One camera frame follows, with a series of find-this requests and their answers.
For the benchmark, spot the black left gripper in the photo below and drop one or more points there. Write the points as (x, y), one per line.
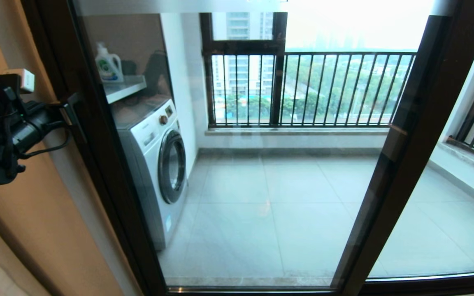
(35, 125)

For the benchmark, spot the dark brown sliding glass door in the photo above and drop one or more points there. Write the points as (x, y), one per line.
(113, 172)

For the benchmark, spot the white detergent bottle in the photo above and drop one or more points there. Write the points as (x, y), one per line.
(108, 68)

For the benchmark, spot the white front-load washing machine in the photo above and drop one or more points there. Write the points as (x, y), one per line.
(150, 172)

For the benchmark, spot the long grey stone sill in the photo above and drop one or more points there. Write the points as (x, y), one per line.
(294, 131)

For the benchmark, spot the long black balcony railing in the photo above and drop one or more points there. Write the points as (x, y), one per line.
(344, 53)

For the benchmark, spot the short grey stone sill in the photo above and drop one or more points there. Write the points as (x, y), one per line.
(467, 160)

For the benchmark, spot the fixed dark-framed glass door panel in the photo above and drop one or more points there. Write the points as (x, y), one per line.
(447, 281)

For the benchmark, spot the white wall shelf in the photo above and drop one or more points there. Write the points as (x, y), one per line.
(124, 89)

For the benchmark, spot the black window frame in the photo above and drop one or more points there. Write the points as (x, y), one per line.
(243, 47)

